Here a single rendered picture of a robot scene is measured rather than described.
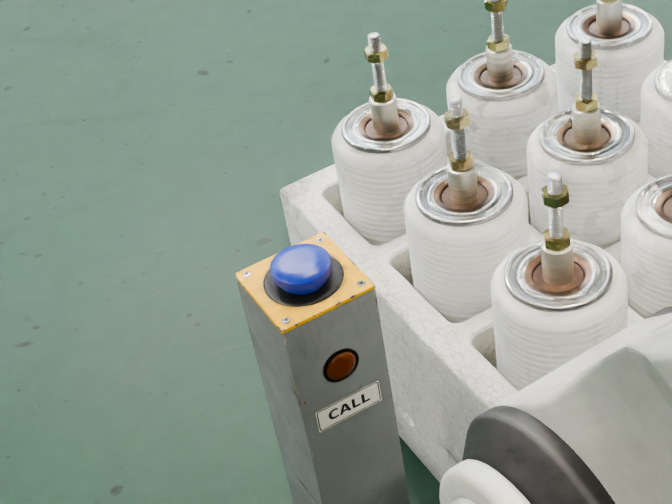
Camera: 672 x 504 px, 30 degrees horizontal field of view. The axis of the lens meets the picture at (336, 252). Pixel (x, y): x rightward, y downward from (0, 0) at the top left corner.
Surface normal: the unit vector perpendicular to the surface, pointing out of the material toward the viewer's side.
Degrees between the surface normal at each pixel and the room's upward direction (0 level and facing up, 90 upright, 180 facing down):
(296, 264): 0
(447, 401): 90
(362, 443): 90
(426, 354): 90
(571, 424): 90
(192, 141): 0
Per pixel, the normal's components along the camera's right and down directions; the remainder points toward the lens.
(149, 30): -0.14, -0.76
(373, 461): 0.49, 0.51
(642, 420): -0.84, 0.43
